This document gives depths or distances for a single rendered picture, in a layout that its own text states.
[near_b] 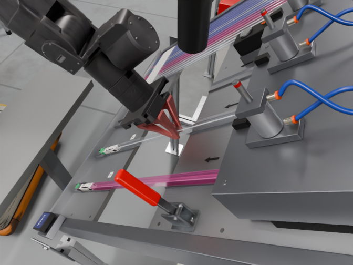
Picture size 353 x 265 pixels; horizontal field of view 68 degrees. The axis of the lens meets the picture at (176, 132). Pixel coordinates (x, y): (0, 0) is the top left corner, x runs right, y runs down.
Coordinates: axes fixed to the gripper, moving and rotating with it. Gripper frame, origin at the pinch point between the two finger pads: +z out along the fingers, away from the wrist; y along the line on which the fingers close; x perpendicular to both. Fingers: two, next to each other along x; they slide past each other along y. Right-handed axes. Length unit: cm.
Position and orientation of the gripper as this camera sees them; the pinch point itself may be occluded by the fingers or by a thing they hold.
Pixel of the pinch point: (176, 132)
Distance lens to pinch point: 50.1
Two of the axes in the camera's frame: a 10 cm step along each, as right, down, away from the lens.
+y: 3.7, -7.6, 5.4
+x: -6.5, 2.0, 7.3
